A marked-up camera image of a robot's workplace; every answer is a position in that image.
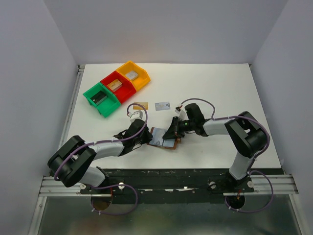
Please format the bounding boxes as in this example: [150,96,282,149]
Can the brown leather card holder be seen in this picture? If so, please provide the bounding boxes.
[148,127,179,150]

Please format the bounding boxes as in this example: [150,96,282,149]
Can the silver VIP credit card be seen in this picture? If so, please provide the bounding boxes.
[155,102,171,111]

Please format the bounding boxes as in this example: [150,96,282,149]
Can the gold credit card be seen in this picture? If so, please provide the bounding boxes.
[133,101,149,110]

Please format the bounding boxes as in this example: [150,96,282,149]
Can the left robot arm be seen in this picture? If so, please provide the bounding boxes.
[47,119,153,188]

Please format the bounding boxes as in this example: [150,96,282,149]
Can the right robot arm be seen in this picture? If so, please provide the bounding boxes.
[163,103,270,181]

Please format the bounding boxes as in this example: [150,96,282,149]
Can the red plastic bin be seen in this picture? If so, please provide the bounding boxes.
[100,71,136,104]

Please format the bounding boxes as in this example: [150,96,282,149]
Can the dark metal block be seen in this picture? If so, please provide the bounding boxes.
[91,91,108,105]

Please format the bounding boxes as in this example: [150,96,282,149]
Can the gold metal block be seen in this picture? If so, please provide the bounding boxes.
[108,80,123,92]

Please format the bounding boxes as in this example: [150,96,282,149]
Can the green plastic bin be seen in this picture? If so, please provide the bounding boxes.
[83,82,121,118]

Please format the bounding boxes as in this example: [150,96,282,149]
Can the silver metal block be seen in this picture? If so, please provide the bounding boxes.
[125,70,139,81]

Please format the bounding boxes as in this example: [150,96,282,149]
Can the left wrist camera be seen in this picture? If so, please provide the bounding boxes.
[127,110,143,123]

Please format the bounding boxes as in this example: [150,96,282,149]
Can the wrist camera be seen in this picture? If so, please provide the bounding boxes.
[175,105,186,120]
[127,110,143,123]

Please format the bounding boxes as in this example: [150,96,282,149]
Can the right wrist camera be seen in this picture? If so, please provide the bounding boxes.
[175,105,186,120]

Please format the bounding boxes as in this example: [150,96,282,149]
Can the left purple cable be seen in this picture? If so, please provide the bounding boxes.
[53,103,149,216]

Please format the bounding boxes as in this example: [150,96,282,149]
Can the purple cable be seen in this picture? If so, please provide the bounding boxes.
[178,98,276,213]
[53,103,149,216]

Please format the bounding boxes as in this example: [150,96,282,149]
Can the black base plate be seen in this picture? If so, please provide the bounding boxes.
[48,167,287,205]

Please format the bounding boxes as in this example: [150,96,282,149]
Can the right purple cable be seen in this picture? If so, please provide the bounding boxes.
[178,98,276,213]

